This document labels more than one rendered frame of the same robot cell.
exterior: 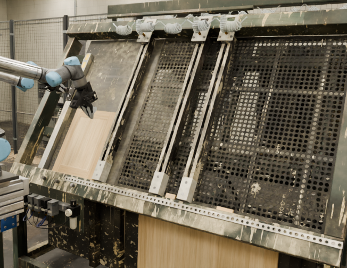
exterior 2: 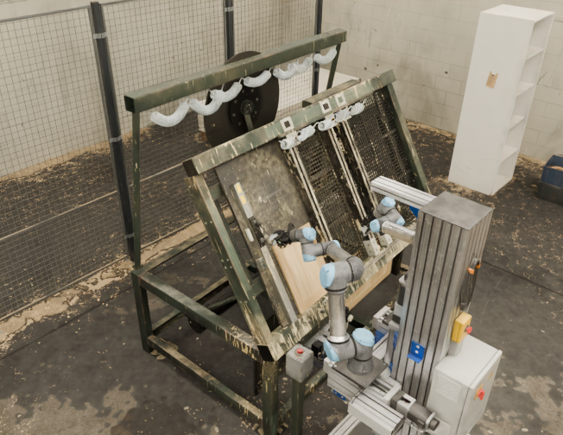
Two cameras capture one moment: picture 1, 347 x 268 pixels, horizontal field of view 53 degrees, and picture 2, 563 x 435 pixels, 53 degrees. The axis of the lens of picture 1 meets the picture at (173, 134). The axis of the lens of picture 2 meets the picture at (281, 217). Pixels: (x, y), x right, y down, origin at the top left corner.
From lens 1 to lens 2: 4.50 m
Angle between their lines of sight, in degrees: 77
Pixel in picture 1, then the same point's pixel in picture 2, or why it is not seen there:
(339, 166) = (420, 172)
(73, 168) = (315, 293)
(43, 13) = not seen: outside the picture
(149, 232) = not seen: hidden behind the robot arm
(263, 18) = (355, 91)
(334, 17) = (382, 81)
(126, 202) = (368, 274)
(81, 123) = (288, 255)
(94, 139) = not seen: hidden behind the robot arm
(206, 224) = (402, 244)
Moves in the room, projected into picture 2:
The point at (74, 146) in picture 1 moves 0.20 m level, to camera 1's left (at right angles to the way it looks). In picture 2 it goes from (300, 277) to (296, 297)
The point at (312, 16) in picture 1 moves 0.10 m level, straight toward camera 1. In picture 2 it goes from (374, 83) to (386, 85)
